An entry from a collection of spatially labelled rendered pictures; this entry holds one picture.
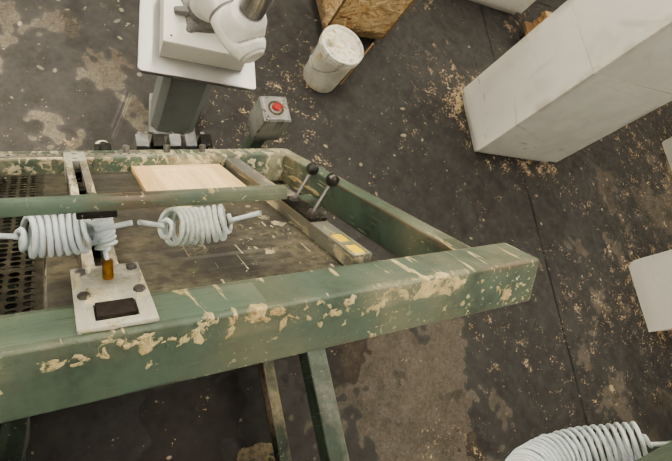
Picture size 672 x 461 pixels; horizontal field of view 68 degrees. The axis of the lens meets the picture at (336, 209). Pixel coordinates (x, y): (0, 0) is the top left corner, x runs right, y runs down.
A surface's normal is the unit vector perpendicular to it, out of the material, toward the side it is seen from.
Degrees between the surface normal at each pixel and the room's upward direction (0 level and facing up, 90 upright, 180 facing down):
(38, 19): 0
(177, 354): 39
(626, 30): 90
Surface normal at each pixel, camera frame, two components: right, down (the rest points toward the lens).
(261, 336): 0.48, 0.31
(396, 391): 0.44, -0.35
